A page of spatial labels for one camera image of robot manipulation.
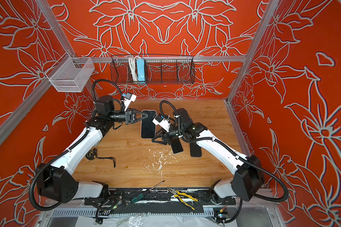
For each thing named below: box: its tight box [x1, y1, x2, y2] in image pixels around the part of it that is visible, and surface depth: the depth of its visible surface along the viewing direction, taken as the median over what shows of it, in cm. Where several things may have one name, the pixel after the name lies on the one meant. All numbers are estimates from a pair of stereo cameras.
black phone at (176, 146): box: [170, 138, 184, 154], surface depth 93 cm
